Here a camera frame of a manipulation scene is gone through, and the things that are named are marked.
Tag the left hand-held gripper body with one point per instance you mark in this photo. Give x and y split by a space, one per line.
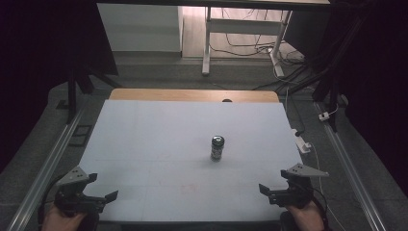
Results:
73 195

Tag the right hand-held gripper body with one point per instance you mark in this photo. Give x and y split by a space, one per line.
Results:
296 189

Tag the dark drink can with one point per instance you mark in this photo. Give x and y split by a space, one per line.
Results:
217 149

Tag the person's left hand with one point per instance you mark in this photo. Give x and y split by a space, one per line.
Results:
61 221

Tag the person's right hand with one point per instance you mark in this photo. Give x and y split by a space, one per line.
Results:
306 218

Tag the white power strip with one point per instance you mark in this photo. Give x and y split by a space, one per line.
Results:
301 142

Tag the small white adapter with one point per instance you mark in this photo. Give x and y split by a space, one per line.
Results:
324 115

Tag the white table cover sheet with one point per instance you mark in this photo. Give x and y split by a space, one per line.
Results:
179 154

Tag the black metal stand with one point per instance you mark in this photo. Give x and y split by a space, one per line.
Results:
72 80
333 73

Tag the black curtain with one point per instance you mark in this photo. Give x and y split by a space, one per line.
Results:
29 64
381 80

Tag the aluminium rail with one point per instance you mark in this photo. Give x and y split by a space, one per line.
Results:
349 166
48 166

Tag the black floor frame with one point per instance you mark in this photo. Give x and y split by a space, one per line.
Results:
81 135

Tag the white desk frame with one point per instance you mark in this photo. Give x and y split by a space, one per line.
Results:
243 27

